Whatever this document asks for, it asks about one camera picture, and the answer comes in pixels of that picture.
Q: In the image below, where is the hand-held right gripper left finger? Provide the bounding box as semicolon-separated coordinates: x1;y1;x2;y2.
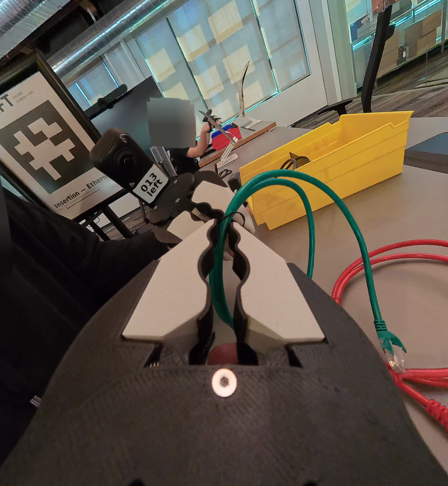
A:
121;218;219;366

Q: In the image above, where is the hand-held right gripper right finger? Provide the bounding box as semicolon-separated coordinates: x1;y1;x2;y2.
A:
228;222;327;366

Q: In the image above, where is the stack of cardboard boxes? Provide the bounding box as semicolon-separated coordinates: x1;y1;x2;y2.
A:
376;11;442;76

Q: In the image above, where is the black office chair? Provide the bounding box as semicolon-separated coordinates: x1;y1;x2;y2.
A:
317;0;396;115

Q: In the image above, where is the small white desk stand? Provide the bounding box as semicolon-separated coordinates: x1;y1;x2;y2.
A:
216;138;240;165

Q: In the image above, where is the black cable coil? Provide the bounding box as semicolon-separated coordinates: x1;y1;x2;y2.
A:
279;152;312;171

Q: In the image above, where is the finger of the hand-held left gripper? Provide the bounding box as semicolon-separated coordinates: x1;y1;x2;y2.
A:
166;210;223;244
190;181;255;233

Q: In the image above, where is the red ethernet cable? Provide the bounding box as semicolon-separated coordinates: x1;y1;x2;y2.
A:
331;239;448;447

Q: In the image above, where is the curved clear stand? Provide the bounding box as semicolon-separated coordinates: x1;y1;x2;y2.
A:
238;61;262;128

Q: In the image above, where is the framed marker poster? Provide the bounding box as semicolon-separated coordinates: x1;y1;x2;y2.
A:
0;49;133;222

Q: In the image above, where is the silver ventilation duct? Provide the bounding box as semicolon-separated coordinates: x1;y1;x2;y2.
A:
51;0;194;76
0;0;69;54

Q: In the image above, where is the grey metal bracket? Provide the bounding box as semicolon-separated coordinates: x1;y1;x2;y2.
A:
151;146;177;177

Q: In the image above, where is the green ethernet cable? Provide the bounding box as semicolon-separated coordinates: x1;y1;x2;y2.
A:
208;170;407;374

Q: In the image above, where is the yellow plastic bin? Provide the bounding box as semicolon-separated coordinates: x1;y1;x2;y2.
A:
239;110;414;231

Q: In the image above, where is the person's left forearm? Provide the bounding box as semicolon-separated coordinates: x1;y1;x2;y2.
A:
4;190;171;304

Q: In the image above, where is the black monitor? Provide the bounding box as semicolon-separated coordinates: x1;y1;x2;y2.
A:
83;76;164;133

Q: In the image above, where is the wooden edged table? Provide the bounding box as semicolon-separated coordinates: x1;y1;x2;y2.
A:
199;121;277;162

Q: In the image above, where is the red plastic bin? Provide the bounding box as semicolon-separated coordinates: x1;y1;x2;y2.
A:
212;127;243;150

